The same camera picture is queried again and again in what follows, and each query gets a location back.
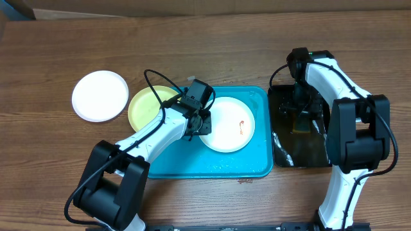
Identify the white plate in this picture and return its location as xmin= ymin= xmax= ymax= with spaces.
xmin=71 ymin=71 xmax=129 ymax=123
xmin=200 ymin=97 xmax=256 ymax=153

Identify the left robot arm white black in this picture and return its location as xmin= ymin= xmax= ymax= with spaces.
xmin=67 ymin=108 xmax=211 ymax=230

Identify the green yellow sponge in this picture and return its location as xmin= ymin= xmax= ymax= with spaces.
xmin=292 ymin=113 xmax=311 ymax=133

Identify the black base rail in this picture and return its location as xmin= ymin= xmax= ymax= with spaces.
xmin=85 ymin=221 xmax=372 ymax=231

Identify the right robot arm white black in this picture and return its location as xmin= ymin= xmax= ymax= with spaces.
xmin=279 ymin=47 xmax=398 ymax=230

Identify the yellow plate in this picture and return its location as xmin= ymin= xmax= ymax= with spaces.
xmin=128 ymin=87 xmax=160 ymax=132

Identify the black water tray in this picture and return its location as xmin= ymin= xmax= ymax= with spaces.
xmin=268 ymin=85 xmax=331 ymax=167

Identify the teal plastic tray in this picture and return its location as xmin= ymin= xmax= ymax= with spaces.
xmin=148 ymin=86 xmax=274 ymax=179

